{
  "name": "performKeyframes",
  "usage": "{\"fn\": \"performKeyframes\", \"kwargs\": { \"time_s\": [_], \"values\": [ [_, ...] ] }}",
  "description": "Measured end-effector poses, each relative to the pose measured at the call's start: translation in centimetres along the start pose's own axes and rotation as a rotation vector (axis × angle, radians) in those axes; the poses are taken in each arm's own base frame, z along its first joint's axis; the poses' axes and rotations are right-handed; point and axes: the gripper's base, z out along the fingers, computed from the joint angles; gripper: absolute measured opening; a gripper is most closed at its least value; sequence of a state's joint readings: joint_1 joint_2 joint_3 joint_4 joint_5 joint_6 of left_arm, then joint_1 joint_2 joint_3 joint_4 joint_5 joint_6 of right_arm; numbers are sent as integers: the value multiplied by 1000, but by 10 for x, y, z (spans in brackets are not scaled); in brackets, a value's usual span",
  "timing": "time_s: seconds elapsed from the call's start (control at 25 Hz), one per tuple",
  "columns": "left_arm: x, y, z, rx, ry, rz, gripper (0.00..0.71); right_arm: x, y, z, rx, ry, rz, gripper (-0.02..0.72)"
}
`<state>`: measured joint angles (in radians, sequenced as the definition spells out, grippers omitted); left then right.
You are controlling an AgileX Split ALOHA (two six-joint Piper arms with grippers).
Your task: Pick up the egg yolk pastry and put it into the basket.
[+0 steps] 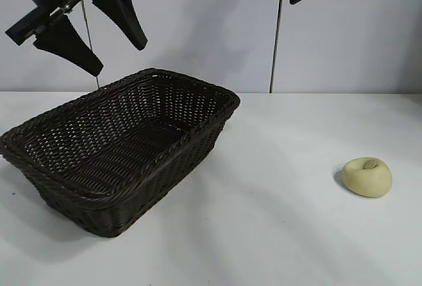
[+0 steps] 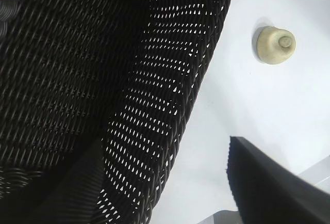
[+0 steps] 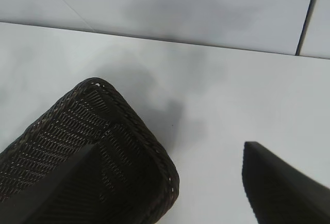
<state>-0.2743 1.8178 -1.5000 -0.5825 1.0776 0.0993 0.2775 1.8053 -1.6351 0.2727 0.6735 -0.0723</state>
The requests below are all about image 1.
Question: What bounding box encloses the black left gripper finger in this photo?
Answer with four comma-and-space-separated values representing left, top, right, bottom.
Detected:
32, 15, 104, 76
92, 0, 148, 49

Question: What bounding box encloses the pale yellow egg yolk pastry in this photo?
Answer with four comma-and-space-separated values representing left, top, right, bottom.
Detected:
341, 156, 393, 198

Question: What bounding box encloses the dark brown wicker basket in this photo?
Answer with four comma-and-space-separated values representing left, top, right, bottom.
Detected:
0, 67, 241, 239

